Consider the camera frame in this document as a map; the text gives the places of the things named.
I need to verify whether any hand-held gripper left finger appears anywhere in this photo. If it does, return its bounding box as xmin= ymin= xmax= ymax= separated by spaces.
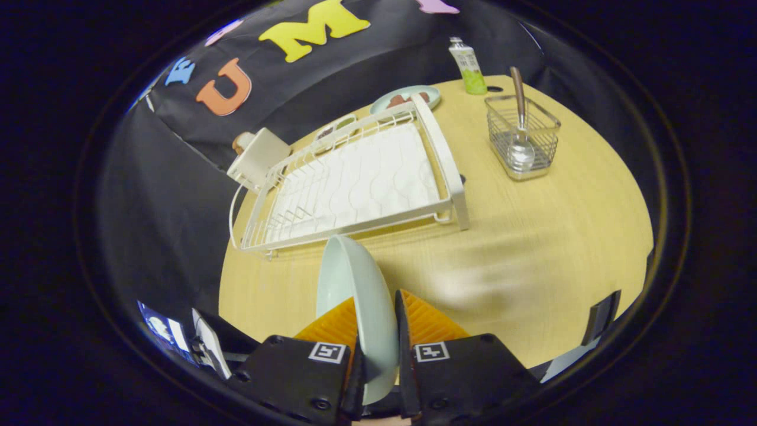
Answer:
xmin=227 ymin=296 xmax=366 ymax=426

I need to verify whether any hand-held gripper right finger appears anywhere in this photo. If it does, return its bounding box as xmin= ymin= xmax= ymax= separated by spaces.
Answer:
xmin=394 ymin=289 xmax=542 ymax=426

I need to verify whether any white wire dish rack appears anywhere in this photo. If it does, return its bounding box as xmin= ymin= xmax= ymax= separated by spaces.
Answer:
xmin=228 ymin=93 xmax=471 ymax=260

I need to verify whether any metal wire basket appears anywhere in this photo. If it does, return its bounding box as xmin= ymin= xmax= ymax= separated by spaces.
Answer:
xmin=485 ymin=95 xmax=561 ymax=181

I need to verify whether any wooden handled metal spoon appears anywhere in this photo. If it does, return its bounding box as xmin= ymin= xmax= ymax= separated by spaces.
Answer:
xmin=507 ymin=66 xmax=538 ymax=172

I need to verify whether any white two-compartment sauce dish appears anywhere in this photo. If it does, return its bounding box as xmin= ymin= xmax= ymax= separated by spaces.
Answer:
xmin=313 ymin=114 xmax=358 ymax=143

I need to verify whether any pale green food plate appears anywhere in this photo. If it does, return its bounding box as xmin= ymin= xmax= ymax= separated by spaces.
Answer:
xmin=370 ymin=85 xmax=442 ymax=116

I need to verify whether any white flat device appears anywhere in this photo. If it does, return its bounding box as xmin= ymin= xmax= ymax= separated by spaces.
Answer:
xmin=190 ymin=308 xmax=232 ymax=380

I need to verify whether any glowing blue screen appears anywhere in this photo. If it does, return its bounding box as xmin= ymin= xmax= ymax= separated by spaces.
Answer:
xmin=137 ymin=301 xmax=196 ymax=363

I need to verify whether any white slanted panel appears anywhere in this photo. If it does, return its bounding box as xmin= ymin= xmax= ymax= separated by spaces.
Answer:
xmin=541 ymin=338 xmax=595 ymax=383

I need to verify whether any black bar-shaped object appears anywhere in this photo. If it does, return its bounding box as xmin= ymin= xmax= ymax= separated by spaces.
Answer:
xmin=581 ymin=290 xmax=622 ymax=347

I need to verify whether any white toaster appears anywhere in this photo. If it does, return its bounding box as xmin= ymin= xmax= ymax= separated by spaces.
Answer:
xmin=227 ymin=127 xmax=292 ymax=193

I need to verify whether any clear bottle with green drink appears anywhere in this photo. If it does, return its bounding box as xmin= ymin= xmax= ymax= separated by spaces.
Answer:
xmin=448 ymin=37 xmax=489 ymax=95

